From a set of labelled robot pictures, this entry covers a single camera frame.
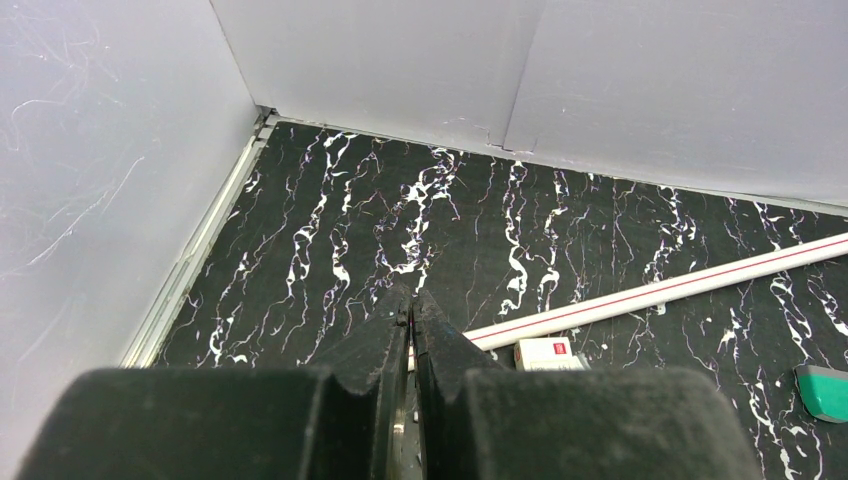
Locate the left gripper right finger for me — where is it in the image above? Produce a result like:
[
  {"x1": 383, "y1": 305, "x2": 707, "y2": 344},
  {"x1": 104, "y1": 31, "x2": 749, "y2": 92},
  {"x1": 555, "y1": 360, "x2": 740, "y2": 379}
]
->
[{"x1": 411, "y1": 291, "x2": 761, "y2": 479}]

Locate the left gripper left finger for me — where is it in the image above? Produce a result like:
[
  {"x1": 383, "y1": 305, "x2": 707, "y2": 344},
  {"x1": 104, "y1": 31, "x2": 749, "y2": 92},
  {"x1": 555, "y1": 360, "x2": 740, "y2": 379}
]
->
[{"x1": 18, "y1": 284, "x2": 412, "y2": 479}]

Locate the white PVC pipe frame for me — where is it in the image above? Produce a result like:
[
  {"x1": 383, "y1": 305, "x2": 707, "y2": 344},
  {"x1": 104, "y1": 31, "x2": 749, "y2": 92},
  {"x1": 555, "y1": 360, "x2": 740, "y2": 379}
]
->
[{"x1": 407, "y1": 231, "x2": 848, "y2": 372}]

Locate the green tape roll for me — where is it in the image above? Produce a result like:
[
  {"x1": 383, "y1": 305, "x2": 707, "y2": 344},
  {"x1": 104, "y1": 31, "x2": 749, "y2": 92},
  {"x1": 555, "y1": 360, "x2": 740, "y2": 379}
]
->
[{"x1": 794, "y1": 365, "x2": 847, "y2": 424}]

